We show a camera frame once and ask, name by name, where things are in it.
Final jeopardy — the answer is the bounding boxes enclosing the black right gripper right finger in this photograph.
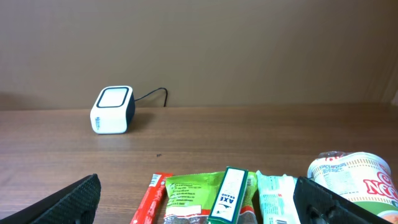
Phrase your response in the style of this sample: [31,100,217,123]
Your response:
[293,177,389,224]

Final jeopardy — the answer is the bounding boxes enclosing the green white small box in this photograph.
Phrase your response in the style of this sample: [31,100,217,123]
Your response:
[208,167,248,224]

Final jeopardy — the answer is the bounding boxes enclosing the cup noodles container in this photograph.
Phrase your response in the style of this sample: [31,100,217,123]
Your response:
[307,151,397,223]

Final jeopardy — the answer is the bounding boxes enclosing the green snack packet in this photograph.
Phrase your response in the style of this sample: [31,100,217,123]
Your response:
[164,171,257,224]

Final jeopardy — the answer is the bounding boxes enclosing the red snack packet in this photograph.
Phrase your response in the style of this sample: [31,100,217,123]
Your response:
[130,172,173,224]

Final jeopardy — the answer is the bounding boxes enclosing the black scanner cable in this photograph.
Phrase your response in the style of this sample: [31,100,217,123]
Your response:
[134,87,169,108]

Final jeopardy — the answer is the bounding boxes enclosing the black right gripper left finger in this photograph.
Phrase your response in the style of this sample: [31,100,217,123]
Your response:
[1,174,101,224]

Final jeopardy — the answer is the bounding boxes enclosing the light blue snack packet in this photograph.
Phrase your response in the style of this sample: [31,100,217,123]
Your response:
[256,170,300,224]

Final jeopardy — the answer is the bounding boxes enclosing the white barcode scanner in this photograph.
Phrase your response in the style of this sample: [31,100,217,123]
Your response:
[90,85,136,134]

